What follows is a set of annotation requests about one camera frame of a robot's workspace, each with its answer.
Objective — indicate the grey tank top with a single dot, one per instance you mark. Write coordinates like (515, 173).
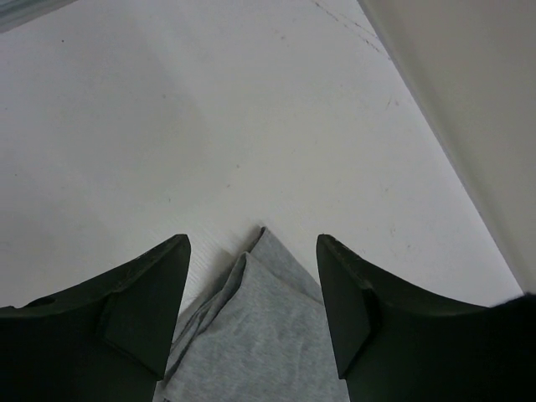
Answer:
(258, 333)

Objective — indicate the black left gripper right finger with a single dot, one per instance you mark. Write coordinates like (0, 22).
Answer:
(395, 341)

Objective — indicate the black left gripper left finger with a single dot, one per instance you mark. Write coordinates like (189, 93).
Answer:
(105, 339)

